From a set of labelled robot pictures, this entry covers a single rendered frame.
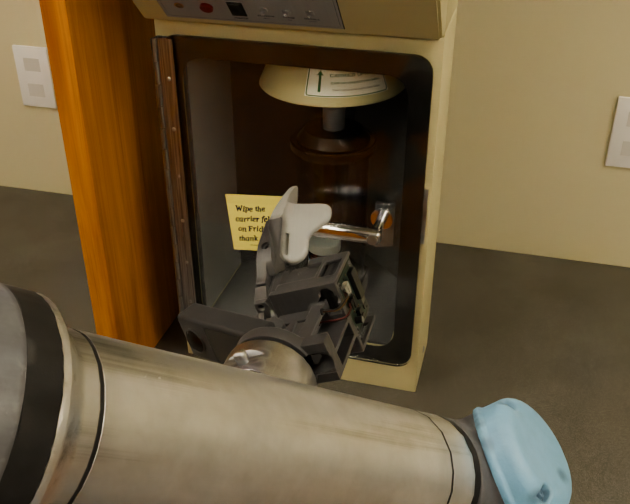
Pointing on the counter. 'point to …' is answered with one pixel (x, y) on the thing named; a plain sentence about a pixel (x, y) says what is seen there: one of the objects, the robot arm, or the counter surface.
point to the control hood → (355, 18)
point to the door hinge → (165, 148)
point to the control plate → (328, 16)
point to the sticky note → (249, 218)
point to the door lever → (382, 219)
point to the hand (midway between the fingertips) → (315, 252)
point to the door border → (165, 75)
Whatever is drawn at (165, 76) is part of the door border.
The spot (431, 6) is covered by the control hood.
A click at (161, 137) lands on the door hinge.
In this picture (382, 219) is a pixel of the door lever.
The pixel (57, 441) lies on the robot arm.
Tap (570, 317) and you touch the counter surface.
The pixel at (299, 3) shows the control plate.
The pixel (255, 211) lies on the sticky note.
